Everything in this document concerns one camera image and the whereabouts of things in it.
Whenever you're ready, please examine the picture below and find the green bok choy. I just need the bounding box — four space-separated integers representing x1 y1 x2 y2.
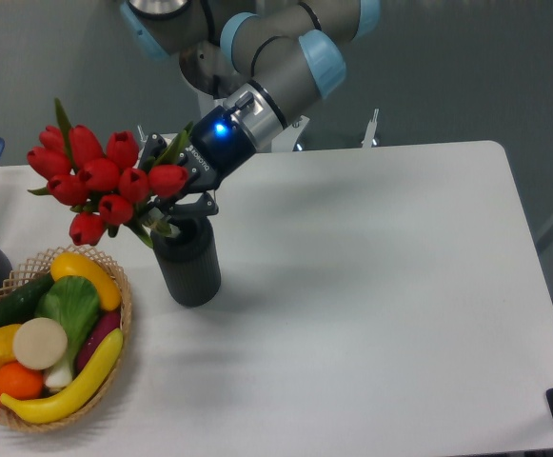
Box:
34 276 100 392

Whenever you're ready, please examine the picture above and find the beige round disc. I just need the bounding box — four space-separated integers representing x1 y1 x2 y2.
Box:
12 317 68 370

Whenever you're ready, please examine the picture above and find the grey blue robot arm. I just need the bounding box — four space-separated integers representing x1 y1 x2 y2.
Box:
120 1 381 229

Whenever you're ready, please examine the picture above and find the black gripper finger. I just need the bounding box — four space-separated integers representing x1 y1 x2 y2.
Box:
138 133 168 169
151 192 219 223

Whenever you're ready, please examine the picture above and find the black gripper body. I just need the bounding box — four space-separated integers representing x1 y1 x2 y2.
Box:
182 106 256 193

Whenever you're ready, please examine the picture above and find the green cucumber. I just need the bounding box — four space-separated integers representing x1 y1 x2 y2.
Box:
0 274 54 327

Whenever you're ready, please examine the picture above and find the red tulip bouquet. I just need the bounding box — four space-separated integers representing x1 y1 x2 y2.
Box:
27 98 192 248

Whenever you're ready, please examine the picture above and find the woven wicker basket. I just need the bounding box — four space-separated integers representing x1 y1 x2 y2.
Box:
0 246 132 433

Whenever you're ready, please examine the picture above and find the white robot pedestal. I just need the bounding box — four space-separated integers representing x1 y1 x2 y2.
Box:
179 41 245 118

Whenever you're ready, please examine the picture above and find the purple eggplant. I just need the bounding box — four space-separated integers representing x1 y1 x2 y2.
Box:
75 310 121 373

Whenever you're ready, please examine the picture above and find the orange fruit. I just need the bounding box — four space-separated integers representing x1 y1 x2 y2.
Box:
0 362 44 406

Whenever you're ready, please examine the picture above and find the dark grey ribbed vase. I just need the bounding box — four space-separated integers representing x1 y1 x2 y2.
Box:
150 217 222 308

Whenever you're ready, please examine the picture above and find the yellow banana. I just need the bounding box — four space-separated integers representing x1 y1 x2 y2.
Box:
0 328 124 425

